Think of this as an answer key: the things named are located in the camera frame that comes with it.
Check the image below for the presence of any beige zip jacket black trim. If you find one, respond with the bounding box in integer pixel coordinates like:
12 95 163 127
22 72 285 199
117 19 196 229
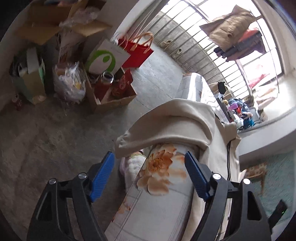
114 98 242 241

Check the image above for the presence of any wooden chair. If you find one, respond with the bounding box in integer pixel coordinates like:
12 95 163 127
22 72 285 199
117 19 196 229
244 162 267 195

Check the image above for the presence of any floral mattress bed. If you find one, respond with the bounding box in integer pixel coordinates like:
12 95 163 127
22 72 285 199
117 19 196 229
104 72 232 241

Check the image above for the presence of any cluttered dark side table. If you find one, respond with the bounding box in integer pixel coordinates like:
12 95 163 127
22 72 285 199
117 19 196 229
208 81 255 131

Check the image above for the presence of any low cardboard tray box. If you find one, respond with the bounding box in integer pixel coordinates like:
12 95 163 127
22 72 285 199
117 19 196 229
85 68 137 113

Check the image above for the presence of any clear plastic bag of items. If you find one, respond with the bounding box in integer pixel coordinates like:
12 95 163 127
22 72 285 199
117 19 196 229
53 62 86 103

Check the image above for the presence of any white green-logo paper bag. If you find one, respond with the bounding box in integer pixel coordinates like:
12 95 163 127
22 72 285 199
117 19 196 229
84 39 130 75

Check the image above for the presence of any hanging beige garment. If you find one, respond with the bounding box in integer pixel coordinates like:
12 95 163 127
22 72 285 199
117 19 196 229
200 5 255 52

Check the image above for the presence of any red paper shopping bag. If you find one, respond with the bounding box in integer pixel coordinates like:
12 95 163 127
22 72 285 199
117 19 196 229
118 32 154 69

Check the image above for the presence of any open brown cardboard box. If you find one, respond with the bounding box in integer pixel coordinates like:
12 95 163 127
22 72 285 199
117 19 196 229
16 1 111 45

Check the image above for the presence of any metal balcony railing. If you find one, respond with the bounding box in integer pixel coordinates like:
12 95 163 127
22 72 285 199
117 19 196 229
129 0 285 100

